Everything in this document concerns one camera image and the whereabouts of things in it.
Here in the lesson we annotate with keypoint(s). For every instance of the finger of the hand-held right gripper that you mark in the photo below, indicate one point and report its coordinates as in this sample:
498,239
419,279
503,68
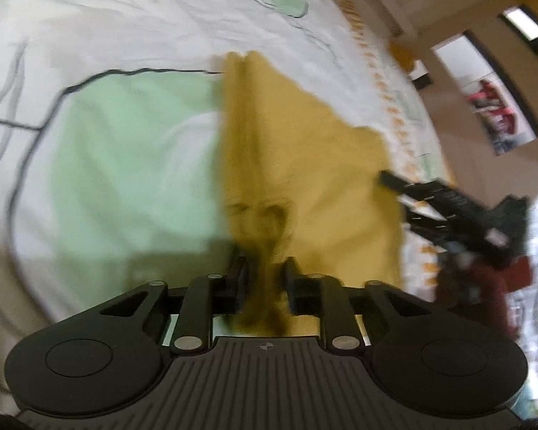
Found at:
428,224
412,186

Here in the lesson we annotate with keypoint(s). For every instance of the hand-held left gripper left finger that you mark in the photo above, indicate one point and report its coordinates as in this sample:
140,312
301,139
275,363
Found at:
240,284

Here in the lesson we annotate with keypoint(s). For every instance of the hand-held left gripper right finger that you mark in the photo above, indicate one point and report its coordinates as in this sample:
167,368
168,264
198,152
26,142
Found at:
292,284

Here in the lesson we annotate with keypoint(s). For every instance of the mustard yellow small garment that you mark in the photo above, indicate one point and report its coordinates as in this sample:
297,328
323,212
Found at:
296,161

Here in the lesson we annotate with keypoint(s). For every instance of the window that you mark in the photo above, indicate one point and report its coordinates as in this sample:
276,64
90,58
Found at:
493,98

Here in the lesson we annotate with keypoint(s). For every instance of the white leaf-print blanket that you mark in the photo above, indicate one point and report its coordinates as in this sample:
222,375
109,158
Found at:
130,152

